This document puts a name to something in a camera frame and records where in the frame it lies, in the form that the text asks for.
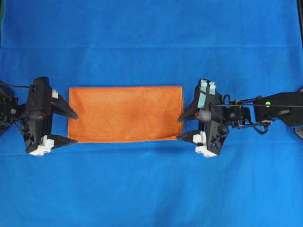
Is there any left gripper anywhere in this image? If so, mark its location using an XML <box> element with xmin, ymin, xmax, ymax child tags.
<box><xmin>22</xmin><ymin>77</ymin><xmax>79</xmax><ymax>157</ymax></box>

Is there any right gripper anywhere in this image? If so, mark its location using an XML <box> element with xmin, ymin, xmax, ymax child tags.
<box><xmin>176</xmin><ymin>79</ymin><xmax>229</xmax><ymax>157</ymax></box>

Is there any orange towel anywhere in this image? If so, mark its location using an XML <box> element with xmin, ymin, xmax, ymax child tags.
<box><xmin>68</xmin><ymin>86</ymin><xmax>183</xmax><ymax>143</ymax></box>

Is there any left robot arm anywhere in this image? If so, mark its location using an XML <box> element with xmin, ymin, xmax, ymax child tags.
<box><xmin>0</xmin><ymin>77</ymin><xmax>79</xmax><ymax>157</ymax></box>

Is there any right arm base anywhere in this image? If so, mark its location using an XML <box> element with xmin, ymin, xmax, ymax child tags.
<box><xmin>294</xmin><ymin>127</ymin><xmax>303</xmax><ymax>140</ymax></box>

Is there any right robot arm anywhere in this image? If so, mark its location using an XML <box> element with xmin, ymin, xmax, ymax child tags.
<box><xmin>177</xmin><ymin>79</ymin><xmax>303</xmax><ymax>157</ymax></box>

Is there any blue table cloth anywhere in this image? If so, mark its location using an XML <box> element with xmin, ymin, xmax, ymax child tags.
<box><xmin>0</xmin><ymin>0</ymin><xmax>303</xmax><ymax>227</ymax></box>

